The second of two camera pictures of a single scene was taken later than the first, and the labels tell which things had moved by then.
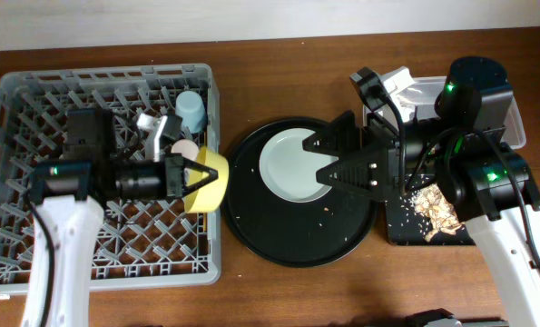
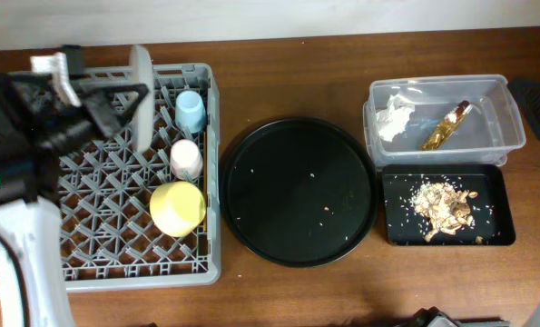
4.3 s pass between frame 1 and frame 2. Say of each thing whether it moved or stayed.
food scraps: stayed
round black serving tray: stayed
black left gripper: moved
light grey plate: moved
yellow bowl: moved
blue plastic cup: stayed
